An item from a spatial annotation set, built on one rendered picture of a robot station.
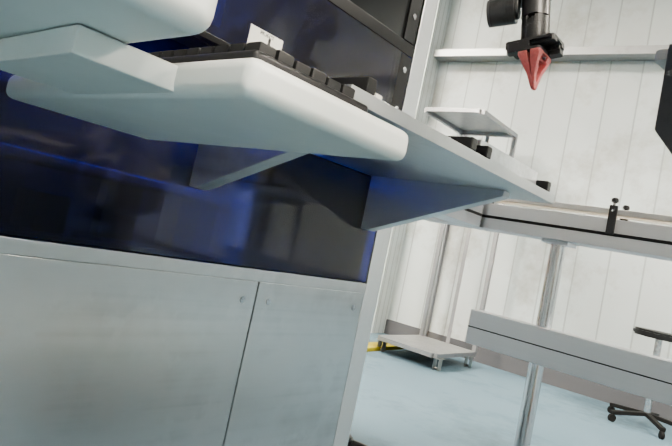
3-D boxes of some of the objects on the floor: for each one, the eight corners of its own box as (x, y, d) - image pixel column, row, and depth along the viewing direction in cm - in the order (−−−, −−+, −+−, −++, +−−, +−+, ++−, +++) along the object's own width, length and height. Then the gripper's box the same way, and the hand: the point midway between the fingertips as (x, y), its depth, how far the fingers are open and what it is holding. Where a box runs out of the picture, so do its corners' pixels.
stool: (699, 438, 340) (714, 343, 344) (681, 447, 308) (698, 342, 312) (615, 410, 372) (630, 323, 376) (591, 415, 340) (607, 320, 344)
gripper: (505, 17, 122) (502, 87, 120) (554, 5, 116) (552, 79, 113) (518, 30, 127) (515, 98, 125) (566, 20, 121) (564, 91, 118)
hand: (533, 85), depth 119 cm, fingers closed
